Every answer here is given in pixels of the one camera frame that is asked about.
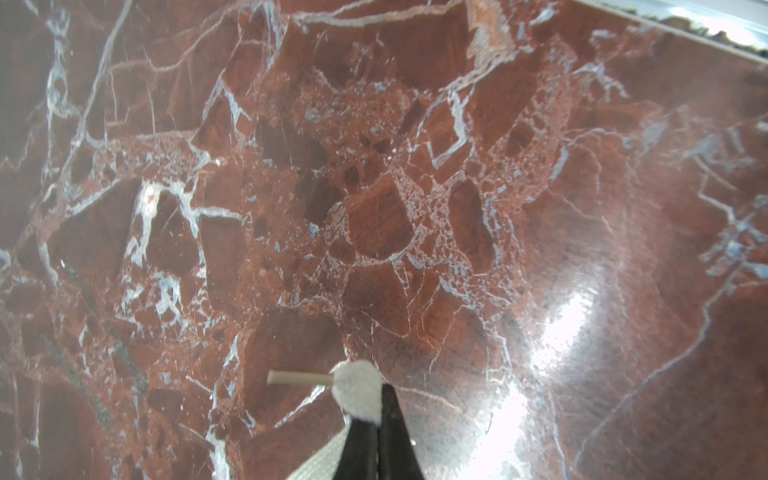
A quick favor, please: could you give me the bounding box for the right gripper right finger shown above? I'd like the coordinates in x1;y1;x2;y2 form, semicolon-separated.
378;384;425;480

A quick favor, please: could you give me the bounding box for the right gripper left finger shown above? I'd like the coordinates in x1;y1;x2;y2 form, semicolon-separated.
333;419;378;480

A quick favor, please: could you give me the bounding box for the white shoelace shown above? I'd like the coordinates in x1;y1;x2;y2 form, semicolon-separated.
267;360;383;479

